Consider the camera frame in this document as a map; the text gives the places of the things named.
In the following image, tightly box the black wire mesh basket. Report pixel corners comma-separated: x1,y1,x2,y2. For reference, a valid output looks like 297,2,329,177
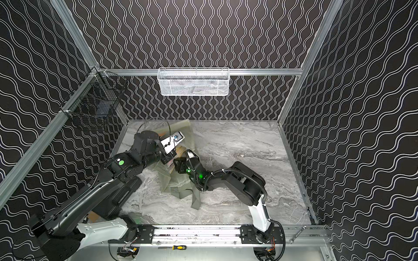
64,69,128,131

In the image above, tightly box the folding fan with pink paper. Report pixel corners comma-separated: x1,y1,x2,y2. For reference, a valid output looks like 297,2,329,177
166,146,187,175

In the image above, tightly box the white wire mesh basket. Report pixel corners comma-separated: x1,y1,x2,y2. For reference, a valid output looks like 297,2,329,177
157,72,231,96

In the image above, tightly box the aluminium corner frame post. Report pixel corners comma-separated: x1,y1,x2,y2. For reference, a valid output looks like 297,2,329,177
50,0,100,69

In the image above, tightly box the right aluminium frame post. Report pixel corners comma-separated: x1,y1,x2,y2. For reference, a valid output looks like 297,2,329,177
278,0,344,126

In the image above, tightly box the olive green tote bag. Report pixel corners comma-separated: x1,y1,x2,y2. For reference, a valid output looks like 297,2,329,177
153,120,201,210

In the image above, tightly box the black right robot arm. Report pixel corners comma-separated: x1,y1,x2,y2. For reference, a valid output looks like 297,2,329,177
174,150,274,244

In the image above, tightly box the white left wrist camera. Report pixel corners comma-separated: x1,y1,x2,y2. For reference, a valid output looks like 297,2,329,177
161,132,185,154

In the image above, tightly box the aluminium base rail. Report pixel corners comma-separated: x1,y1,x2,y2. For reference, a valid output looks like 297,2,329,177
107,224,327,247

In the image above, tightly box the left aluminium side bar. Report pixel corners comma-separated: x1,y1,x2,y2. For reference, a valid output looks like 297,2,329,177
1,73,97,207

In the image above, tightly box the yellow handled screwdriver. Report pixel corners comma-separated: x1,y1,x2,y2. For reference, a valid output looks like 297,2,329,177
158,245,187,250

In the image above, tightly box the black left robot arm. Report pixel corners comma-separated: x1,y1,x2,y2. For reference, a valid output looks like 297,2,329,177
28,130,185,261

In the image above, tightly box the horizontal aluminium back bar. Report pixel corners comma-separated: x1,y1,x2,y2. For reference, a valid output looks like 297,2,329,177
99,68,303,77

